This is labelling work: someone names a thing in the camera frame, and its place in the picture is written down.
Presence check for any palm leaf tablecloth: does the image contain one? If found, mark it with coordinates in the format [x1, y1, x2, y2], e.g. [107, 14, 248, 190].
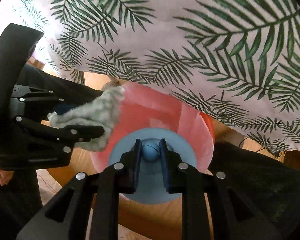
[13, 0, 300, 152]

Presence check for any person's left hand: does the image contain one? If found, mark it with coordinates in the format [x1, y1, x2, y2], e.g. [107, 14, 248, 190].
[0, 169, 14, 186]

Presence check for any grey fluffy cloth wad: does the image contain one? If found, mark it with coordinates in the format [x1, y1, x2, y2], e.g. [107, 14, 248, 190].
[47, 85, 125, 152]

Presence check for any red trash bin pink liner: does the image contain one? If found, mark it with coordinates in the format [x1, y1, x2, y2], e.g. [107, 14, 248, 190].
[90, 82, 215, 172]

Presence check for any blue silicone lid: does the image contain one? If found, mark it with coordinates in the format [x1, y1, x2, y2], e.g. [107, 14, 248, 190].
[108, 128, 197, 204]

